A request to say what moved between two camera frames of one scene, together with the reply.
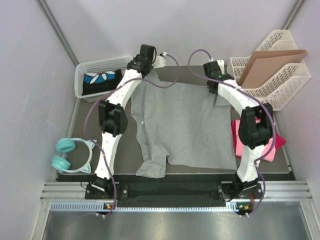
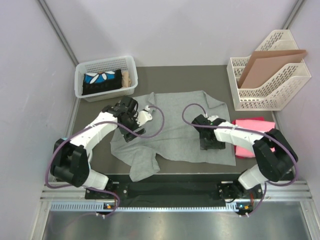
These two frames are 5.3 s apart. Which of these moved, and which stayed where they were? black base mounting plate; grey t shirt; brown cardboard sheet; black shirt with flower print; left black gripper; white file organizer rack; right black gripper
Moved: grey t shirt; right black gripper; left black gripper
Stayed: black shirt with flower print; black base mounting plate; brown cardboard sheet; white file organizer rack
